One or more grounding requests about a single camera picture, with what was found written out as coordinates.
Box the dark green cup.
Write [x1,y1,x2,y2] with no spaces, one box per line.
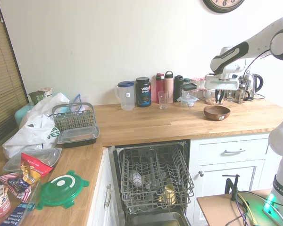
[28,91,46,106]

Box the silver cabinet door handle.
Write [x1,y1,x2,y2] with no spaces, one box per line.
[104,184,112,208]

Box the clear canister black lid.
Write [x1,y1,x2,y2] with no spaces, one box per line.
[180,82,198,97]

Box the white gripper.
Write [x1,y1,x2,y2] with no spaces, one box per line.
[204,74,241,105]

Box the clear zip bag blue seal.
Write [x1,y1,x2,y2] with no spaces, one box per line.
[69,94,89,112]

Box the glass container teal-rimmed lid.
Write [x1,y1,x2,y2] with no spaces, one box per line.
[178,95,200,108]

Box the white yogurt tub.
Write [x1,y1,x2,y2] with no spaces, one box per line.
[37,87,53,99]

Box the steel electric kettle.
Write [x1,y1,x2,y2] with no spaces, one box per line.
[243,73,264,102]

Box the yellow cable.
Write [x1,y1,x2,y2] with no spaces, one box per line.
[239,194,259,226]

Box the purple cable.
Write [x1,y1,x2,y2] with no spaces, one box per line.
[223,192,255,226]

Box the grey wire dishwasher rack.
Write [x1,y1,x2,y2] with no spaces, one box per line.
[118,143,195,214]

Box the silver drawer handle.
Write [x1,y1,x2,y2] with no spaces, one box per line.
[224,148,246,154]

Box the red water bottle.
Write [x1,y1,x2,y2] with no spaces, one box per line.
[155,73,165,104]

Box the dishwasher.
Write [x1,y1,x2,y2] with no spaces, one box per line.
[111,139,192,226]

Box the blue almond snack box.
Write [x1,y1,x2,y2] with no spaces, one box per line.
[6,202,36,226]

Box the tan window blind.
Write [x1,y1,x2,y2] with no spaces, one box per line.
[0,0,29,152]

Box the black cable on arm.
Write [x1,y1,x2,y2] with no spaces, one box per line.
[242,50,274,82]

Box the glass baking dish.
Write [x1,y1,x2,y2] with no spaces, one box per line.
[0,173,42,226]

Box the yellow cup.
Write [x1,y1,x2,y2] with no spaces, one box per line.
[158,184,178,205]

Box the red white striped wrapper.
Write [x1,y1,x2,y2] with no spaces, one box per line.
[0,172,33,202]

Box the glass French press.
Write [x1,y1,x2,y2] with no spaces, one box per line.
[235,79,251,105]

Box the green round container lid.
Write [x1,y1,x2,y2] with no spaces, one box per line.
[35,169,91,210]

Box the black Vega protein tub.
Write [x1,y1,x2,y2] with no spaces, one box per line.
[135,77,152,108]

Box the white drawer front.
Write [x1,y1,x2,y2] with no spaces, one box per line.
[197,137,270,161]

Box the black rimmed wall clock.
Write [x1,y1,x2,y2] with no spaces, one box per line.
[202,0,246,14]

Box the clear plastic takeout container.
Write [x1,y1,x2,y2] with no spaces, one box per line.
[2,146,63,174]

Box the black takeout container clear lid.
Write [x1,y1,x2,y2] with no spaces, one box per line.
[57,125,100,149]

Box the clear drinking glass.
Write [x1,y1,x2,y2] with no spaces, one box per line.
[158,90,169,110]

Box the clear cup in rack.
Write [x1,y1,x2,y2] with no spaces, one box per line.
[129,170,145,187]

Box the teal plastic container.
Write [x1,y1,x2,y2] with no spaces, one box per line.
[14,103,36,129]

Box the pink oatmeal cup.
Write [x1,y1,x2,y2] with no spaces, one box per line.
[0,184,12,221]

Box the grey dishwasher cutlery basket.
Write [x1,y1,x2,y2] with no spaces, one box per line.
[51,102,97,134]

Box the clear pitcher blue lid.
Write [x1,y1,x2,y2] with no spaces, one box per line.
[114,81,135,111]

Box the brown wooden bowl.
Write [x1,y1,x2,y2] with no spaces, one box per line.
[203,105,231,121]

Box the white plastic shopping bag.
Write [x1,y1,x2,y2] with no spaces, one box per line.
[2,92,70,160]

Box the black water bottle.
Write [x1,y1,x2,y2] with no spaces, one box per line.
[173,75,184,103]

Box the pink water bottle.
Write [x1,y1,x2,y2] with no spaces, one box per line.
[164,70,175,104]

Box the wooden robot mounting board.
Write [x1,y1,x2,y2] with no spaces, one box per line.
[196,189,283,226]

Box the jar of nuts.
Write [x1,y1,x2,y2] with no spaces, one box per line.
[205,97,224,105]

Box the red snack bag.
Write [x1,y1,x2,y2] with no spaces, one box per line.
[19,152,54,187]

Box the black table clamp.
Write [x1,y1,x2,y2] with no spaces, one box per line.
[222,174,241,202]

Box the white lidded glass jar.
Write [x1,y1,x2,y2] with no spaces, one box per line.
[203,89,216,100]

